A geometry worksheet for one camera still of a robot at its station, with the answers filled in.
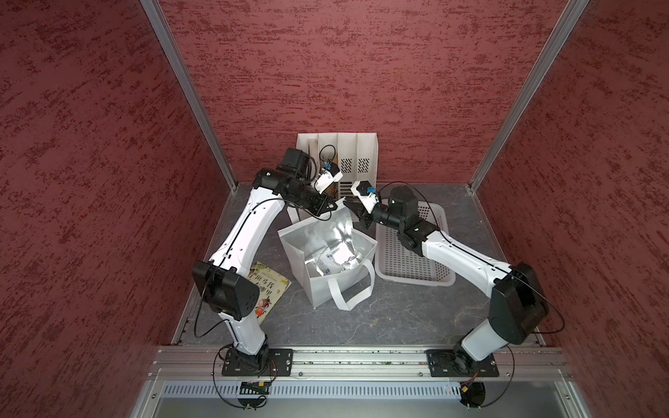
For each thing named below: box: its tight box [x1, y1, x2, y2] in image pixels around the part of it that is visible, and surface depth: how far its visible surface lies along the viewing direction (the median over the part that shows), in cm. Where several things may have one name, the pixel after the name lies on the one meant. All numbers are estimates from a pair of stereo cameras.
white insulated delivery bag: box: [277, 206, 379, 311], surface depth 79 cm
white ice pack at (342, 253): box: [331, 242, 357, 265], surface depth 97 cm
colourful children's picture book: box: [247, 261, 292, 326], surface depth 90 cm
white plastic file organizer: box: [296, 132, 379, 200], surface depth 106 cm
